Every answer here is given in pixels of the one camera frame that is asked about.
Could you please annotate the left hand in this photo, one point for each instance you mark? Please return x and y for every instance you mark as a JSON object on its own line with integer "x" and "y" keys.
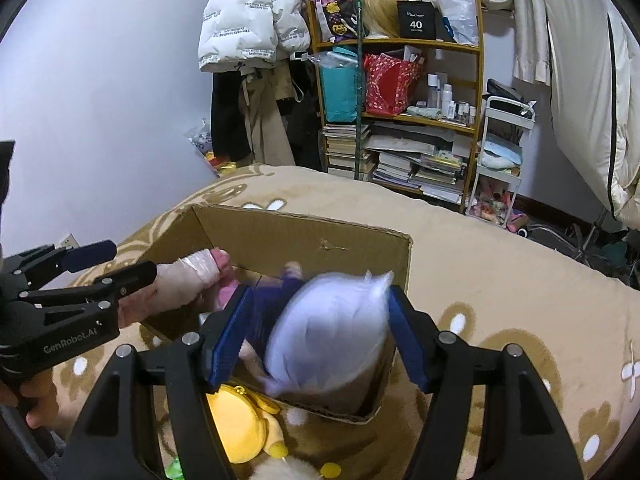
{"x": 39, "y": 393}

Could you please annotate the white utility cart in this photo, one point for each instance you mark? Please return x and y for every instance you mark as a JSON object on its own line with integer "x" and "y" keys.
{"x": 499, "y": 160}

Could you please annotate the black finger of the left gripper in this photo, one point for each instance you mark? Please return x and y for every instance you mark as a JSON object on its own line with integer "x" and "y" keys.
{"x": 120, "y": 282}
{"x": 44, "y": 264}

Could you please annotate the white fluffy bee plush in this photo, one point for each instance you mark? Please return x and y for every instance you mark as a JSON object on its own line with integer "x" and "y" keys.
{"x": 291, "y": 468}

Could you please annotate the beige trench coat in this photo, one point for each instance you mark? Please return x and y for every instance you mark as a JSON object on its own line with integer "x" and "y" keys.
{"x": 265, "y": 129}

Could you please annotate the pink plush roll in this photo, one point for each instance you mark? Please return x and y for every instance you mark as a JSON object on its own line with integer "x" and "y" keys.
{"x": 206, "y": 276}

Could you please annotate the wall power socket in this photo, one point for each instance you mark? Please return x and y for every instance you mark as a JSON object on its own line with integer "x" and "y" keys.
{"x": 69, "y": 242}

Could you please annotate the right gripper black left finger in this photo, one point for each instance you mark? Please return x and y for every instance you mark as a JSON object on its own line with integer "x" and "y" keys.
{"x": 117, "y": 434}

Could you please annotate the black box marked 40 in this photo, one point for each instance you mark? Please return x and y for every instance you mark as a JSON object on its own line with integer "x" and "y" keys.
{"x": 416, "y": 20}

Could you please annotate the yellow plush toy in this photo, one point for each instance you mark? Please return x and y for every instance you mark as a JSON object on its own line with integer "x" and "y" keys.
{"x": 247, "y": 425}

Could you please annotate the white puffer jacket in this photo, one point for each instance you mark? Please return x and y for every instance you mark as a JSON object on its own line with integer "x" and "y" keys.
{"x": 238, "y": 34}

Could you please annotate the cream hanging coat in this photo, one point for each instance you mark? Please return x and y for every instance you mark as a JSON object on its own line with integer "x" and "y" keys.
{"x": 595, "y": 99}

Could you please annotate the teal shopping bag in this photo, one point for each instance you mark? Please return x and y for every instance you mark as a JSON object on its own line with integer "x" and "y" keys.
{"x": 338, "y": 74}

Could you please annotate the stack of books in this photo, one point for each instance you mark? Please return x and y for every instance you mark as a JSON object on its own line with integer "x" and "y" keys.
{"x": 345, "y": 150}

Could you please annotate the red shopping bag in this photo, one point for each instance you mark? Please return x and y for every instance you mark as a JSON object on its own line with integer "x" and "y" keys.
{"x": 390, "y": 83}

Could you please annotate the blonde wig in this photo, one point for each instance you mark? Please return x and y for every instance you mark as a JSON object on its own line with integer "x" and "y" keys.
{"x": 381, "y": 18}

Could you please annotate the beige patterned fleece blanket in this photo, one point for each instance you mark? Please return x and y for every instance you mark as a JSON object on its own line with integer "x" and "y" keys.
{"x": 579, "y": 327}

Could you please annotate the doll with white hair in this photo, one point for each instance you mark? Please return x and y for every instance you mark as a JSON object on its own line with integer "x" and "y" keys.
{"x": 316, "y": 336}

